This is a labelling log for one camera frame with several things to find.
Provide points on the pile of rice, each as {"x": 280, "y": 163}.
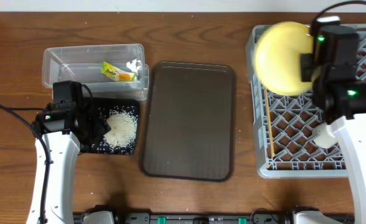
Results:
{"x": 120, "y": 140}

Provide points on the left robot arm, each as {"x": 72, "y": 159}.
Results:
{"x": 62, "y": 130}

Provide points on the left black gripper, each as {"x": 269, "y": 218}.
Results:
{"x": 100, "y": 126}

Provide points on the dark brown serving tray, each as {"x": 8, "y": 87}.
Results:
{"x": 190, "y": 125}

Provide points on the small white green cup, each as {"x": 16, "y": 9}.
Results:
{"x": 325, "y": 137}

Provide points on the green snack wrapper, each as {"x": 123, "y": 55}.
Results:
{"x": 117, "y": 74}

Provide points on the wooden chopstick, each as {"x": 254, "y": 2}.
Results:
{"x": 272, "y": 151}

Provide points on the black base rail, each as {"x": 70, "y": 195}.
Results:
{"x": 102, "y": 214}

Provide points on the clear plastic bin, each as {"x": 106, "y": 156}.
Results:
{"x": 83, "y": 64}

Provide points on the white tissue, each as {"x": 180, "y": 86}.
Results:
{"x": 135, "y": 65}

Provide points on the grey plastic dishwasher rack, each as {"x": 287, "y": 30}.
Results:
{"x": 293, "y": 120}

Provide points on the black plastic tray bin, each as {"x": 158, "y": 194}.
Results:
{"x": 108, "y": 103}

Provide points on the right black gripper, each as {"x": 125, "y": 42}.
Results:
{"x": 306, "y": 61}

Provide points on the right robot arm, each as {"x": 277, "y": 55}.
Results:
{"x": 331, "y": 67}

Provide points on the yellow round plate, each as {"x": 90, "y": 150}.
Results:
{"x": 276, "y": 59}

